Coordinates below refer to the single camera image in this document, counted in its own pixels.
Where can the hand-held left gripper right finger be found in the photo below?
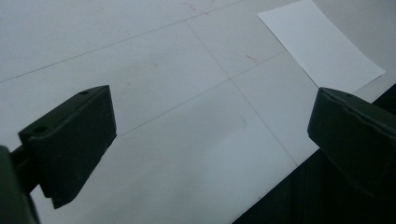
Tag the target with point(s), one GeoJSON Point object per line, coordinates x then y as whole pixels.
{"type": "Point", "coordinates": [355, 140]}

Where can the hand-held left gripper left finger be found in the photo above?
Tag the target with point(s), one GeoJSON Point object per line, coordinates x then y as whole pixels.
{"type": "Point", "coordinates": [71, 146]}

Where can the small white paper sheet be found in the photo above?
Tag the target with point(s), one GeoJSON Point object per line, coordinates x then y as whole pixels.
{"type": "Point", "coordinates": [320, 46]}

